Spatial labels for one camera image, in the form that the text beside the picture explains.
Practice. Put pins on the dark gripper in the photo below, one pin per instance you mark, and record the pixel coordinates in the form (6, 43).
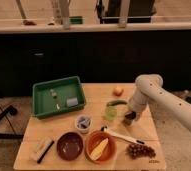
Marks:
(128, 118)

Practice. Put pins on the translucent green cup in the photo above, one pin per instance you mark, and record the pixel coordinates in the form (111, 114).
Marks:
(110, 113)

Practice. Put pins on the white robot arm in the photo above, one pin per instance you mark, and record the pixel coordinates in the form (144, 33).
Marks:
(150, 87)

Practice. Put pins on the grey cup in tray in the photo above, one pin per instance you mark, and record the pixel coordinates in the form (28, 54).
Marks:
(72, 102)

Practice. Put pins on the green plastic tray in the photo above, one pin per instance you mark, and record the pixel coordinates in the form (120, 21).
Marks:
(43, 104)

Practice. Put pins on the small items in tray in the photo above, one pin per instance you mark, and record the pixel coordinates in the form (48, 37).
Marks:
(55, 97)

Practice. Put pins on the green pepper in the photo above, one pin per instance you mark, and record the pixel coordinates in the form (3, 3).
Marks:
(116, 102)

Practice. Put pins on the orange fruit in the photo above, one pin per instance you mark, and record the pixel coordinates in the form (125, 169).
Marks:
(118, 91)

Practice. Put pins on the bunch of brown grapes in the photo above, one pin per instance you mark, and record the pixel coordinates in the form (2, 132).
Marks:
(137, 150)

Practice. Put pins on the orange bowl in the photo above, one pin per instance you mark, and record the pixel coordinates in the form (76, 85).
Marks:
(93, 139)

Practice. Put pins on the white cup with blue contents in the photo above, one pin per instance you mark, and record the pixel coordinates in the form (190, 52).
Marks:
(82, 124)

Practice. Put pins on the yellow corn cob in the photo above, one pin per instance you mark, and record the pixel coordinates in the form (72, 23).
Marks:
(97, 151)

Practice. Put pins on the dark purple bowl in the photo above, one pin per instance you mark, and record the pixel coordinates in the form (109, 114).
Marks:
(69, 146)

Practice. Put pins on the white scrub brush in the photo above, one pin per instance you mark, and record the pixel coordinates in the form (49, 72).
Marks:
(41, 149)

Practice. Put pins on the green box on counter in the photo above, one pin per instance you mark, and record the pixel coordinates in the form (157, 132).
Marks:
(76, 20)

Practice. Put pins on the black chair base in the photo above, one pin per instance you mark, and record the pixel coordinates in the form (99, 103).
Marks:
(10, 110)

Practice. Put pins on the white handled utensil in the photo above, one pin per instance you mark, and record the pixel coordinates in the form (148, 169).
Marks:
(124, 137)

